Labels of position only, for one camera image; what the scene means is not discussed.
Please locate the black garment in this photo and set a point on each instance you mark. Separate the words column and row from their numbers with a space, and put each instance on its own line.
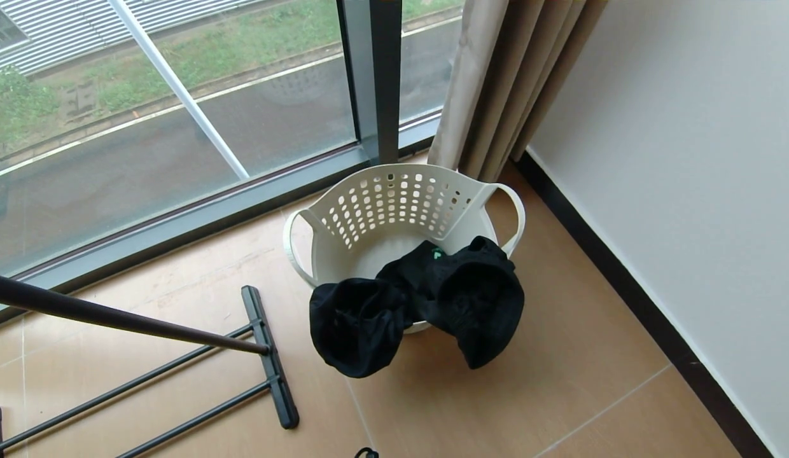
column 356, row 331

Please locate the window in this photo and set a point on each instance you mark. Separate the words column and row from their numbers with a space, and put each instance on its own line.
column 114, row 159

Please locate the beige curtain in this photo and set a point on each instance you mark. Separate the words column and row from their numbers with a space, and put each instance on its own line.
column 496, row 83

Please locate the white laundry basket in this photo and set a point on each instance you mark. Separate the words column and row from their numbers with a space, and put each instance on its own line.
column 394, row 203

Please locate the black shorts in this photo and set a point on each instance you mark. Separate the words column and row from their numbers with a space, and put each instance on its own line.
column 477, row 305

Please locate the black clothes rack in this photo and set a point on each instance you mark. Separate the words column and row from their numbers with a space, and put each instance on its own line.
column 83, row 308

